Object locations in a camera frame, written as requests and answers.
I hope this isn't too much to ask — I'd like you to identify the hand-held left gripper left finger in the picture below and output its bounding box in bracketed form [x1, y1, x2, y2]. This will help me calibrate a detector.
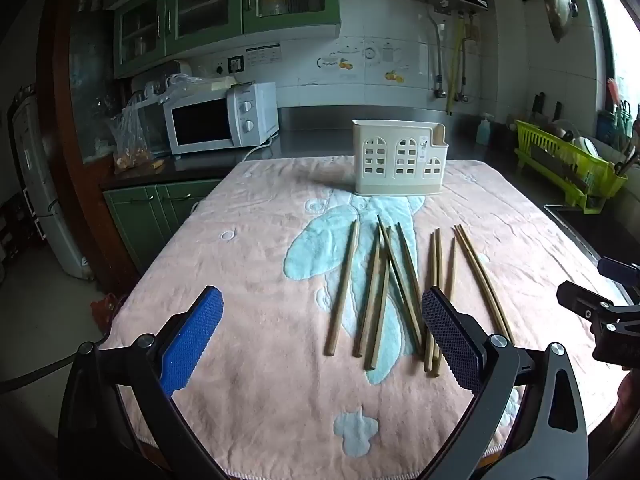
[57, 285, 226, 480]

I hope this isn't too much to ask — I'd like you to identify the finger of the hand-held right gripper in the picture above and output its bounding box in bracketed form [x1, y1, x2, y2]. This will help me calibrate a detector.
[556, 281, 640, 366]
[598, 256, 640, 289]

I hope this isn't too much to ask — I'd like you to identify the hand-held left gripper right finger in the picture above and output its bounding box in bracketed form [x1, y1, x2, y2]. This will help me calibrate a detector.
[415, 286, 589, 480]

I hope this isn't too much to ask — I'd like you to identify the row of wooden chopsticks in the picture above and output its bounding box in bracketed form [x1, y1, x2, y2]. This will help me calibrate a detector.
[324, 215, 516, 378]

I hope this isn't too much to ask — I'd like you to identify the cream plastic utensil holder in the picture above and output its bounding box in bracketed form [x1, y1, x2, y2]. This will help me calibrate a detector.
[351, 119, 448, 197]

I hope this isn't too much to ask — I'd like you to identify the pink printed towel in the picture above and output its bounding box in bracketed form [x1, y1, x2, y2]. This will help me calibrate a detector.
[102, 157, 621, 478]

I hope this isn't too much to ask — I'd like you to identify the red bag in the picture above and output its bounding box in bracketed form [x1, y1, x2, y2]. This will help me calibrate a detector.
[90, 294, 121, 331]

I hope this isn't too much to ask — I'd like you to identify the green plastic dish rack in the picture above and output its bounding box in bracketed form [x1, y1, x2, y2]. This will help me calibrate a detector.
[514, 119, 628, 213]

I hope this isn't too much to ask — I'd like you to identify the black kitchen cleaver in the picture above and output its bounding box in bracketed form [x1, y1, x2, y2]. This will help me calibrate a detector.
[530, 142, 588, 191]

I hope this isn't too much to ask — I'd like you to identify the green base cabinet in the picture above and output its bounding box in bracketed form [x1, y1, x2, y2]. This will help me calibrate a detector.
[102, 178, 223, 273]

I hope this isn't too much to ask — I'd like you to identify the blue soap pump bottle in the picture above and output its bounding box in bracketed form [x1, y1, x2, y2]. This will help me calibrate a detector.
[475, 112, 496, 147]

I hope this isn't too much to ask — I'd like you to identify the clear plastic bag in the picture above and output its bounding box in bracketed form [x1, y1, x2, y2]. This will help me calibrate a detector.
[107, 105, 153, 173]

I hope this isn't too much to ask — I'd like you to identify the grey refrigerator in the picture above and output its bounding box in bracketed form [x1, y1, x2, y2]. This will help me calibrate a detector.
[7, 87, 93, 281]

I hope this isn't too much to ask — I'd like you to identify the white microwave oven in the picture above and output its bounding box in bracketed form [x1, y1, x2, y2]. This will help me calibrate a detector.
[162, 81, 280, 156]

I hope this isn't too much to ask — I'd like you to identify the white label sticker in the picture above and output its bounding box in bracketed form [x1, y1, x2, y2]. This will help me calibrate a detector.
[245, 42, 283, 67]

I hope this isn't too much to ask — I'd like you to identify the white microwave cable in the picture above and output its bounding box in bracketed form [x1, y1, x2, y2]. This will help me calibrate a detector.
[190, 130, 280, 216]

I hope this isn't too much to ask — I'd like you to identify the yellow gas hose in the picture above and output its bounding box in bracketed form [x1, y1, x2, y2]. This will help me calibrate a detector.
[446, 15, 463, 113]

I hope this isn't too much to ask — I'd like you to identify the steel flexible hose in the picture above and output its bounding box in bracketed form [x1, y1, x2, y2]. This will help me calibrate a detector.
[427, 10, 448, 101]
[457, 15, 476, 103]

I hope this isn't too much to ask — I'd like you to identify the brown wooden door frame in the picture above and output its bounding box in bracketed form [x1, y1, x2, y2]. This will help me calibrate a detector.
[37, 0, 141, 293]

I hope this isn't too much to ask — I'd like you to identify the green wall cabinet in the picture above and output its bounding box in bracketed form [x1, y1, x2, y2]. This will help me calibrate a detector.
[102, 0, 343, 78]

